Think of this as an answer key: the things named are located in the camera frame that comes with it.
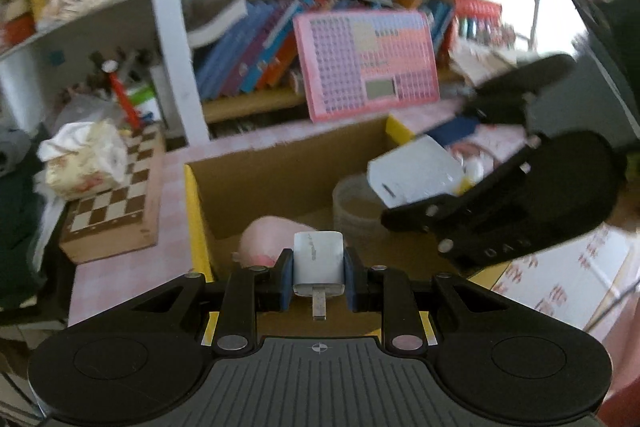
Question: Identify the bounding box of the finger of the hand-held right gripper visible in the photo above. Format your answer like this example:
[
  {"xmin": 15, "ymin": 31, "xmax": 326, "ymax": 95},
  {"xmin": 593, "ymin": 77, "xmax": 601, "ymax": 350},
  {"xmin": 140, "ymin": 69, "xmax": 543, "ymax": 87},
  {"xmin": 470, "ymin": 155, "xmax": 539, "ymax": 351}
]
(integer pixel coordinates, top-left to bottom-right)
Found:
[
  {"xmin": 429, "ymin": 53, "xmax": 579, "ymax": 148},
  {"xmin": 380, "ymin": 133, "xmax": 547, "ymax": 270}
]

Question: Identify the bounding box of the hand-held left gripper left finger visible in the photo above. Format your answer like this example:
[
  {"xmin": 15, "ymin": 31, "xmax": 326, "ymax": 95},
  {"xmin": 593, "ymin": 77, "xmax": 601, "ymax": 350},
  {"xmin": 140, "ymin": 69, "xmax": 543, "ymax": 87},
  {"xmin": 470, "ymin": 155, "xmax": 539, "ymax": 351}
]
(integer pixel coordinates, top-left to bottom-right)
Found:
[{"xmin": 119, "ymin": 248, "xmax": 296, "ymax": 356}]

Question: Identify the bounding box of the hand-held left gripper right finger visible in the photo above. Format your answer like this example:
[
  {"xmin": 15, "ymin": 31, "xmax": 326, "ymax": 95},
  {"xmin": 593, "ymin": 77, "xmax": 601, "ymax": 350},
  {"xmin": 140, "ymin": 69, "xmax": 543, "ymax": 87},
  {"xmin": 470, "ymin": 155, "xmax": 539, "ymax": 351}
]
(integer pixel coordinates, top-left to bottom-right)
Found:
[{"xmin": 344, "ymin": 248, "xmax": 521, "ymax": 356}]

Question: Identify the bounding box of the white USB charger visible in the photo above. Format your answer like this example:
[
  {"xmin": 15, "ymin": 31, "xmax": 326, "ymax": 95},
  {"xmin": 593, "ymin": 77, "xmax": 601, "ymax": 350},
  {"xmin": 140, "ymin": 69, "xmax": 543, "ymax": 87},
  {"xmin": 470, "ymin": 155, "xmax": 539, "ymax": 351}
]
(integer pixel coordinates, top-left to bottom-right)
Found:
[{"xmin": 291, "ymin": 230, "xmax": 347, "ymax": 322}]

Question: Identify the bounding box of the small white box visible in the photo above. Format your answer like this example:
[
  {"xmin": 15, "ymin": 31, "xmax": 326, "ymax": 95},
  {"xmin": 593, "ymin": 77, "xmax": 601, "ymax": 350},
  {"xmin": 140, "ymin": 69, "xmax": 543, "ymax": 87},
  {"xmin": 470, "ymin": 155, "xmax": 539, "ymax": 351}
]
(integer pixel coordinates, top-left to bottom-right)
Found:
[{"xmin": 367, "ymin": 134, "xmax": 474, "ymax": 210}]

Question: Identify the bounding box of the pink plush pig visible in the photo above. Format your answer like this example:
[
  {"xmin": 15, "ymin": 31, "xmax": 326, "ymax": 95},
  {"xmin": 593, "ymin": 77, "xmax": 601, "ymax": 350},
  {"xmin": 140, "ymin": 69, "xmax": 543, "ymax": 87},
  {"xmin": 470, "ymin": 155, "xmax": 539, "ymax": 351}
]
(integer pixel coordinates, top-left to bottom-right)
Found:
[{"xmin": 234, "ymin": 215, "xmax": 314, "ymax": 269}]

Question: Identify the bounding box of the round clear plastic container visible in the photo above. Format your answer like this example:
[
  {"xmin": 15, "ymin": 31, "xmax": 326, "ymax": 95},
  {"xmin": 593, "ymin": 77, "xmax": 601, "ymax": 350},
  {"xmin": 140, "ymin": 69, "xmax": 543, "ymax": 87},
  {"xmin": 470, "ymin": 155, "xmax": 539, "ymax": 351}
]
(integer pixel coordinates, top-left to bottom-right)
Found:
[{"xmin": 332, "ymin": 174, "xmax": 407, "ymax": 244}]

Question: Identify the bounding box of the yellow cardboard box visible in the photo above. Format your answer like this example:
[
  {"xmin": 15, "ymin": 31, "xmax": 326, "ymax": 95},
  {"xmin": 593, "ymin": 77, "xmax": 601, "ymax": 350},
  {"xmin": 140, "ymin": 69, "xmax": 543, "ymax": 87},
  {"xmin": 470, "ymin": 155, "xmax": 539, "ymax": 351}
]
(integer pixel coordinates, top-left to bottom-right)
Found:
[{"xmin": 182, "ymin": 114, "xmax": 503, "ymax": 348}]

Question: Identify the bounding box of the green white container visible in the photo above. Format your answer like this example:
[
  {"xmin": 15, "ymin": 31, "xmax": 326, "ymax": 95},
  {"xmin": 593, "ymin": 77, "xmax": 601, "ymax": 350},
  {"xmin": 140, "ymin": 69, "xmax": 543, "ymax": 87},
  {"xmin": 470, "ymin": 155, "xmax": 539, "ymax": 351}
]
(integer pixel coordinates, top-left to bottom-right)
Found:
[{"xmin": 127, "ymin": 84, "xmax": 164, "ymax": 123}]

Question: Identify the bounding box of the pile of loose papers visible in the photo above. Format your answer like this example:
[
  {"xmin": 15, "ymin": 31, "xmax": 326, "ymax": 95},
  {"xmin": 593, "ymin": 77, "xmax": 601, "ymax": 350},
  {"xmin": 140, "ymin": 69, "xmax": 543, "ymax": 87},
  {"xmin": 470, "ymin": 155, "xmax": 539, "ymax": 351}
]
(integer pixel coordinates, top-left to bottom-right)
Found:
[{"xmin": 449, "ymin": 41, "xmax": 532, "ymax": 88}]

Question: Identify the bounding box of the red boxed book set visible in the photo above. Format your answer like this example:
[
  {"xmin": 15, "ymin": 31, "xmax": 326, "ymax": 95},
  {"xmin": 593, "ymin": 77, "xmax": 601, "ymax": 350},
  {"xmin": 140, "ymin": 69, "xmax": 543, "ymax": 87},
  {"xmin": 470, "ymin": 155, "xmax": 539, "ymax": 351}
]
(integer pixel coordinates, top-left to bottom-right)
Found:
[{"xmin": 452, "ymin": 0, "xmax": 504, "ymax": 46}]

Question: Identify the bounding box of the row of blue books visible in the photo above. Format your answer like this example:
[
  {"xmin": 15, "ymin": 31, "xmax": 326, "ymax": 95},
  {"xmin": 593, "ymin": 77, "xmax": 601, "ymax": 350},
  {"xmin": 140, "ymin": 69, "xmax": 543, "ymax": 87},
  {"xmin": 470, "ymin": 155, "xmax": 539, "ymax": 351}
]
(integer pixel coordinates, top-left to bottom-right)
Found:
[{"xmin": 424, "ymin": 0, "xmax": 456, "ymax": 63}]

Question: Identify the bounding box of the pink keyboard learning board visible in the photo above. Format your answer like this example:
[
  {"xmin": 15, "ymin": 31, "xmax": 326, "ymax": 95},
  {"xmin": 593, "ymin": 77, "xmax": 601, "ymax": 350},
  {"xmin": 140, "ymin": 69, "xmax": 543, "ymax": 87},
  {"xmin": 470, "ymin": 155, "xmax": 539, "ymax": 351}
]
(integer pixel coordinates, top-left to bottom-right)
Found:
[{"xmin": 292, "ymin": 9, "xmax": 441, "ymax": 124}]

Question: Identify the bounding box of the wooden chessboard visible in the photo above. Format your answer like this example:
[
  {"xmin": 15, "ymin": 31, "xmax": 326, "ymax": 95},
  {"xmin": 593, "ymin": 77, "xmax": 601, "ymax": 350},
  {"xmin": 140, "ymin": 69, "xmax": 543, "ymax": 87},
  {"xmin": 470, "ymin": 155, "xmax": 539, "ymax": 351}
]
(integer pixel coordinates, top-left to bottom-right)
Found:
[{"xmin": 58, "ymin": 126, "xmax": 167, "ymax": 264}]

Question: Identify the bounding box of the row of leaning books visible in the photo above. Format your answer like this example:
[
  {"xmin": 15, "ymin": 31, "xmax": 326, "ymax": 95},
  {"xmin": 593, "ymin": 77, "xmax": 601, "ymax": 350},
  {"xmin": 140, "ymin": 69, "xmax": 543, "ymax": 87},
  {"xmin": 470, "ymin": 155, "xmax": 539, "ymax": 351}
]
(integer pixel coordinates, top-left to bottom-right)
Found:
[{"xmin": 192, "ymin": 0, "xmax": 307, "ymax": 102}]

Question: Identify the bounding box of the floral tissue pack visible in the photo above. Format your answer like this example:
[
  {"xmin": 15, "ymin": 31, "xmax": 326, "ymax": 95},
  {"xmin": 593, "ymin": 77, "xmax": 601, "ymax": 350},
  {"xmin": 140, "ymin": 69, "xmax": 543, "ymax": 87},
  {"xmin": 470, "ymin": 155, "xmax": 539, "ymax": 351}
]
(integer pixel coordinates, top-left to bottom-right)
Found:
[{"xmin": 37, "ymin": 119, "xmax": 130, "ymax": 202}]

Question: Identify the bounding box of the red marker pen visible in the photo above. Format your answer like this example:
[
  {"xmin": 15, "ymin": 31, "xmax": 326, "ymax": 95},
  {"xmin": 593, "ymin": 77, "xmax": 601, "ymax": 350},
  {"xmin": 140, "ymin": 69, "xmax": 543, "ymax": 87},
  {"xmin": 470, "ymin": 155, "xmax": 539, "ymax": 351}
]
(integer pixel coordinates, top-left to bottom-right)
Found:
[{"xmin": 102, "ymin": 56, "xmax": 146, "ymax": 130}]

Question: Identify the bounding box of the pile of dark clothes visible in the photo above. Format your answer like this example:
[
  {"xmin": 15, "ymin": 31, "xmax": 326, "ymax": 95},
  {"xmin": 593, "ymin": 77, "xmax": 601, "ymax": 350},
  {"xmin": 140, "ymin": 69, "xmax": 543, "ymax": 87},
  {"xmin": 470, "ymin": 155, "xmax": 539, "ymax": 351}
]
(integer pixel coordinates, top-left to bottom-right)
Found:
[{"xmin": 0, "ymin": 126, "xmax": 69, "ymax": 314}]

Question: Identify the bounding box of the white shelf unit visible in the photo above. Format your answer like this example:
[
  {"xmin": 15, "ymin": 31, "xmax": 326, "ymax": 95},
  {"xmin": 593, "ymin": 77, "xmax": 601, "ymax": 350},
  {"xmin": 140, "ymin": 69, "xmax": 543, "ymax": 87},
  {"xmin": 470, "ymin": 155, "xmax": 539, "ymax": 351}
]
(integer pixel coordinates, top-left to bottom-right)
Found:
[{"xmin": 0, "ymin": 0, "xmax": 547, "ymax": 148}]

